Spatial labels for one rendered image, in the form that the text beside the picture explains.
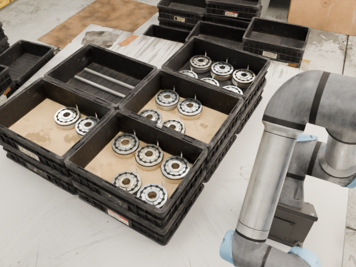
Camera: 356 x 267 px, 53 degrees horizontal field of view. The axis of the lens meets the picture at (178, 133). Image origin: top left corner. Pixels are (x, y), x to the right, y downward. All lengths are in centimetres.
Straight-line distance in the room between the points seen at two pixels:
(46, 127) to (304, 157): 98
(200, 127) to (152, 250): 51
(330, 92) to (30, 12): 378
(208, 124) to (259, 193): 67
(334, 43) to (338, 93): 294
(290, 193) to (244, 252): 37
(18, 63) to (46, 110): 122
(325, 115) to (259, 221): 27
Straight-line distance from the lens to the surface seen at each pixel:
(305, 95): 77
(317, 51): 353
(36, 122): 156
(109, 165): 132
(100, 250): 130
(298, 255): 88
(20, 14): 429
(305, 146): 117
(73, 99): 152
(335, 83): 78
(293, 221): 120
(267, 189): 82
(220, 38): 280
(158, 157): 128
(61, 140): 145
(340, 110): 77
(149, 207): 108
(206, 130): 141
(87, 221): 136
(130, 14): 395
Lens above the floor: 185
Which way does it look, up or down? 47 degrees down
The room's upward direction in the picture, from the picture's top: 1 degrees counter-clockwise
